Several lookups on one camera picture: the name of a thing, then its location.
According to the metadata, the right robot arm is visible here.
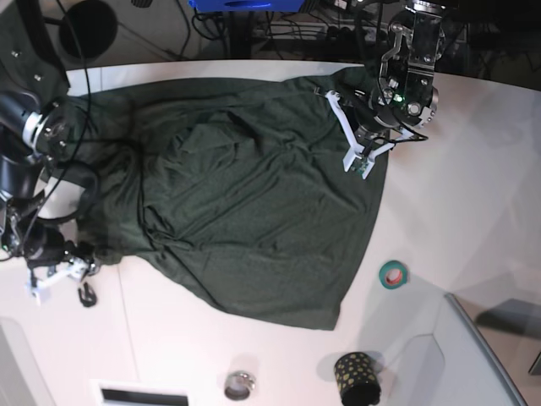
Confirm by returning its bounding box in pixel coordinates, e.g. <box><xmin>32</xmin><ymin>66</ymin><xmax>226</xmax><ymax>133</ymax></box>
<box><xmin>1</xmin><ymin>1</ymin><xmax>100</xmax><ymax>273</ymax></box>

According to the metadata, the dark green t-shirt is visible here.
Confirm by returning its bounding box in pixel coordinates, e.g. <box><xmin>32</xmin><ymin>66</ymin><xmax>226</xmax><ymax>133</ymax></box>
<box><xmin>71</xmin><ymin>68</ymin><xmax>387</xmax><ymax>331</ymax></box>

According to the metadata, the silver tape roll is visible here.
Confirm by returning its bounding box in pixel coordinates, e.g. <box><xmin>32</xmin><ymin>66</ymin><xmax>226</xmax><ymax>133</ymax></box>
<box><xmin>223</xmin><ymin>370</ymin><xmax>256</xmax><ymax>401</ymax></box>

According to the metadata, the black gold-dotted cup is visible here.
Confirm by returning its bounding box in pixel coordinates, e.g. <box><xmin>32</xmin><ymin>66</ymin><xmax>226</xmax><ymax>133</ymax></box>
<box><xmin>334</xmin><ymin>352</ymin><xmax>381</xmax><ymax>406</ymax></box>

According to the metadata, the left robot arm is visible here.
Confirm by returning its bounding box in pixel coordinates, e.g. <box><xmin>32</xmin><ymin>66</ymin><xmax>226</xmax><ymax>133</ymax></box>
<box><xmin>354</xmin><ymin>1</ymin><xmax>451</xmax><ymax>145</ymax></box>

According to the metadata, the blue plastic box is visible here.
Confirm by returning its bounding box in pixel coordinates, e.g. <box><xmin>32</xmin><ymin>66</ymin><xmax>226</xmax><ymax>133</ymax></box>
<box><xmin>188</xmin><ymin>0</ymin><xmax>303</xmax><ymax>13</ymax></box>

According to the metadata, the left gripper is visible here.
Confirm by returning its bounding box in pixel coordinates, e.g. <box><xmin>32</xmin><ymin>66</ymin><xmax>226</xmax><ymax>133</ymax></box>
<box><xmin>352</xmin><ymin>91</ymin><xmax>400</xmax><ymax>141</ymax></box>

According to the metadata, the green tape roll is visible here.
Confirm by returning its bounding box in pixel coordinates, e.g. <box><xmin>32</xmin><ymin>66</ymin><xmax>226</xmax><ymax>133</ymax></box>
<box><xmin>379</xmin><ymin>260</ymin><xmax>409</xmax><ymax>290</ymax></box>

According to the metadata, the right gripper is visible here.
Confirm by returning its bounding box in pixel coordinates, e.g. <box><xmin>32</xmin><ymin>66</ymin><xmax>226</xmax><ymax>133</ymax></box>
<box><xmin>24</xmin><ymin>228</ymin><xmax>75</xmax><ymax>270</ymax></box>

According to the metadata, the white slotted tray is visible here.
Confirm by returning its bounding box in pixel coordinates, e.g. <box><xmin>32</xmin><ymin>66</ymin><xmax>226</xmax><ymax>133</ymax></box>
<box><xmin>89</xmin><ymin>379</ymin><xmax>194</xmax><ymax>406</ymax></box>

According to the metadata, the round black stand base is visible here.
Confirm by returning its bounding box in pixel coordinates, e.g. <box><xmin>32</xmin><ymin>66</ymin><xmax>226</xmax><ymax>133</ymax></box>
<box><xmin>58</xmin><ymin>0</ymin><xmax>118</xmax><ymax>60</ymax></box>

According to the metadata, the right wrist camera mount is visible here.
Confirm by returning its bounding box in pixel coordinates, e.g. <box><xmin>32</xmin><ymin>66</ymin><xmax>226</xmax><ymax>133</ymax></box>
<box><xmin>26</xmin><ymin>257</ymin><xmax>100</xmax><ymax>306</ymax></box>

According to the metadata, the small black clip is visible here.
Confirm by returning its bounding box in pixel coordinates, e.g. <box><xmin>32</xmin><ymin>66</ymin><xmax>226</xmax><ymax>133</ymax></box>
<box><xmin>78</xmin><ymin>282</ymin><xmax>97</xmax><ymax>308</ymax></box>

